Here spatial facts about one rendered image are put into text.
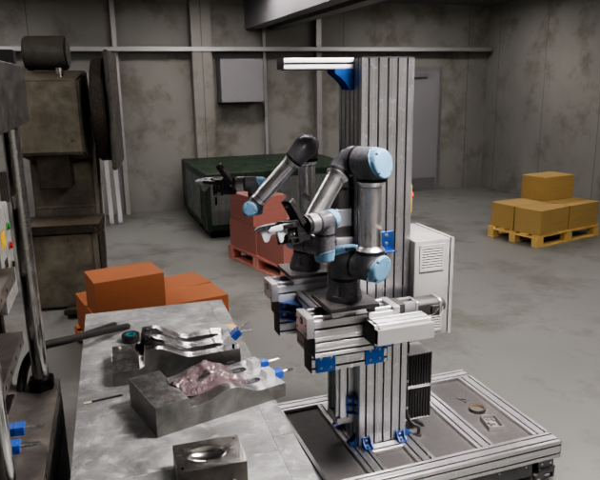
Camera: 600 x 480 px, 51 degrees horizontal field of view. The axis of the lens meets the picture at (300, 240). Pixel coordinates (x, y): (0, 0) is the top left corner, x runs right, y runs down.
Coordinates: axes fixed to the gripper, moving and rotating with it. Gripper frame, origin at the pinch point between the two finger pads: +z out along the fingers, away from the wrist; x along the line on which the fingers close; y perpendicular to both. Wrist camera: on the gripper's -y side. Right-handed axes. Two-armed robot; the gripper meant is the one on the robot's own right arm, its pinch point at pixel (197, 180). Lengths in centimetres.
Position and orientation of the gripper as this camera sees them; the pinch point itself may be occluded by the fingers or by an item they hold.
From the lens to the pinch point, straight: 329.1
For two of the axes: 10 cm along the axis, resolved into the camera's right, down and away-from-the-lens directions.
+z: -9.9, -0.1, 1.1
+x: 1.1, -3.7, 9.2
